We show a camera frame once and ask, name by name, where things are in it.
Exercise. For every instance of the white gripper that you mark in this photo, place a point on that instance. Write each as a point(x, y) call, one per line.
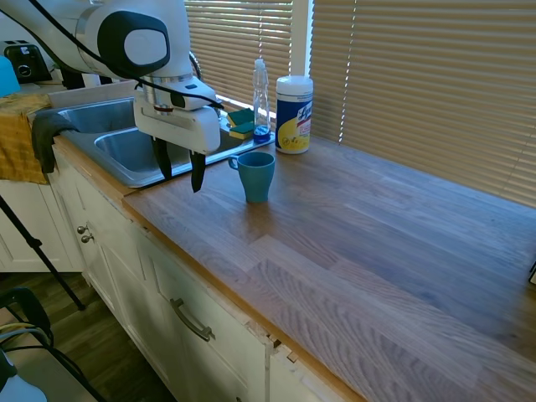
point(180, 127)

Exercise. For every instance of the blue mug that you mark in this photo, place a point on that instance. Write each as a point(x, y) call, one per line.
point(256, 176)

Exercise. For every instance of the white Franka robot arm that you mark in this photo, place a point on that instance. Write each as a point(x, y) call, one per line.
point(104, 37)

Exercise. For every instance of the stainless steel double sink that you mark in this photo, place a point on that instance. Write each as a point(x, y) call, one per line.
point(121, 144)

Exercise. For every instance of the yellow green sponge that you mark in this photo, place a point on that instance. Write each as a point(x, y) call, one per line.
point(239, 116)
point(242, 131)

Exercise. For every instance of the clear dish soap bottle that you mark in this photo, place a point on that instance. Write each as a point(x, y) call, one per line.
point(261, 100)

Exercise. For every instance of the round metal cabinet knob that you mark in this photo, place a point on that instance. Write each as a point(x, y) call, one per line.
point(82, 229)
point(87, 239)

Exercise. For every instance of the white kitchen cabinet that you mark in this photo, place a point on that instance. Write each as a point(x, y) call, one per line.
point(138, 276)

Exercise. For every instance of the Lysol wipes canister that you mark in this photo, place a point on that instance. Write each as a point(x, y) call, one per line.
point(294, 117)

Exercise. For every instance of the grey dish cloth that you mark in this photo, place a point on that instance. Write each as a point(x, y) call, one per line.
point(46, 134)

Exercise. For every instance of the narrow beige window blind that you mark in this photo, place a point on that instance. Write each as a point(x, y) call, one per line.
point(238, 37)

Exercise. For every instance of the black tripod leg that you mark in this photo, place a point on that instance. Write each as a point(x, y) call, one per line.
point(39, 255)

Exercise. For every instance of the yellow towel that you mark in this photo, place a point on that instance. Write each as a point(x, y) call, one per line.
point(17, 134)

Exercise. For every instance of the black toaster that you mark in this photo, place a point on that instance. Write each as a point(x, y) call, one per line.
point(26, 63)

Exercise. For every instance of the wide beige window blind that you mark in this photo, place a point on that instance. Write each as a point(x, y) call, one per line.
point(427, 75)

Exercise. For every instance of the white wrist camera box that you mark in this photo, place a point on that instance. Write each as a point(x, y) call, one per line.
point(197, 94)

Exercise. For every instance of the black cart frame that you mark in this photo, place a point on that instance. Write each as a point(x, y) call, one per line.
point(29, 310)

